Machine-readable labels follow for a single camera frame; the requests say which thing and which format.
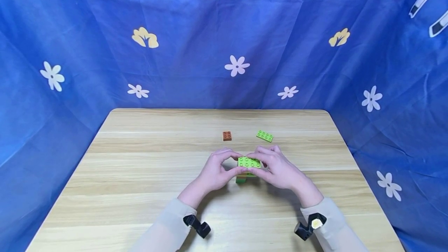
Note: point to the person's right hand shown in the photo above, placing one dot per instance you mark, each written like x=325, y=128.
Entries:
x=280, y=172

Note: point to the person's left hand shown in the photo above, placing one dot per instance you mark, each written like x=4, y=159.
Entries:
x=213, y=174

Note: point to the person's left thumb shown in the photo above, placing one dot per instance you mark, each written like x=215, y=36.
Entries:
x=238, y=172

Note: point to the person's right middle finger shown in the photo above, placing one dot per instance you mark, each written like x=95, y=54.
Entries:
x=264, y=151

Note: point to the person's left index finger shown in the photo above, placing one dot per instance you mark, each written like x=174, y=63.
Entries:
x=231, y=154

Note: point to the person's right ring finger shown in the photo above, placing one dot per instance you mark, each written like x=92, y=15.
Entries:
x=276, y=149

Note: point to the person's right index finger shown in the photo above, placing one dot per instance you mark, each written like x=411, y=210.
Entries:
x=258, y=157

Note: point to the person's left middle finger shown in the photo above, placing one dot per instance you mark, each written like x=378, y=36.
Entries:
x=224, y=151

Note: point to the person's right thumb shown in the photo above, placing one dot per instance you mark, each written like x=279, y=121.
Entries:
x=259, y=172

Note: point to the green building block stack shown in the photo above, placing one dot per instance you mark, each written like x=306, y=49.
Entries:
x=248, y=165

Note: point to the person's left forearm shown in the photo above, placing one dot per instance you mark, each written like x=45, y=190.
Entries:
x=171, y=224

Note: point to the person's right forearm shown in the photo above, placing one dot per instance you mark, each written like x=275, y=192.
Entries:
x=329, y=224

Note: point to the light green flat building block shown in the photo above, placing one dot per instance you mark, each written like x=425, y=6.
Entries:
x=265, y=135

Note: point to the brown square building block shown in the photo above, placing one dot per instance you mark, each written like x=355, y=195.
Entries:
x=227, y=135

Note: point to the black wrist band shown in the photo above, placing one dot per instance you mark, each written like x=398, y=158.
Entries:
x=309, y=224
x=197, y=224

